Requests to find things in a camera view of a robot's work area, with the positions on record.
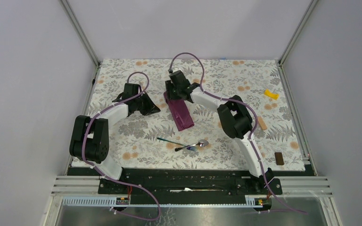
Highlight floral patterned tablecloth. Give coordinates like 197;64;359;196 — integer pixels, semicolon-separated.
88;58;304;171

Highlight iridescent spoon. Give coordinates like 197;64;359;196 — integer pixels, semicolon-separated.
174;139;209;152

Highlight light wooden block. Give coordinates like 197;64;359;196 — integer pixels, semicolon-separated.
257;116;267;130

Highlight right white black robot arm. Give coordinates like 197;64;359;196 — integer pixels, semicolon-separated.
165;69;273;194

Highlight purple cloth napkin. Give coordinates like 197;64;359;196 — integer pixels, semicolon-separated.
164;91;195;131

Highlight aluminium frame post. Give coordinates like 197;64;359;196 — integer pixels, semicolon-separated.
59;0;100;67
278;0;319;66

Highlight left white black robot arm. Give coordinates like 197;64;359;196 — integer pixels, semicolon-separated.
69;83;160;194

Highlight slotted cable duct rail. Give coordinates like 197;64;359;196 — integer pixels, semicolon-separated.
63;194;272;208

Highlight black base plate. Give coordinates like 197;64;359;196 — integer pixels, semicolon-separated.
98;168;283;201

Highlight dark brown block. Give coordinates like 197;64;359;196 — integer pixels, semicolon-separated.
274;152;285;166

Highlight iridescent fork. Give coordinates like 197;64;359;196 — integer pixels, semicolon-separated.
156;137;197;152

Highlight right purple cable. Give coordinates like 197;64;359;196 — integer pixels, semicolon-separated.
168;52;308;215

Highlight right aluminium frame post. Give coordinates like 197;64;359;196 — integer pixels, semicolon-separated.
278;0;319;66

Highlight left aluminium frame post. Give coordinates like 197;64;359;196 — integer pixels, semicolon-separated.
59;0;100;67

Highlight yellow plastic piece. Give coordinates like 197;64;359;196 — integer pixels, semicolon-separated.
263;89;280;100

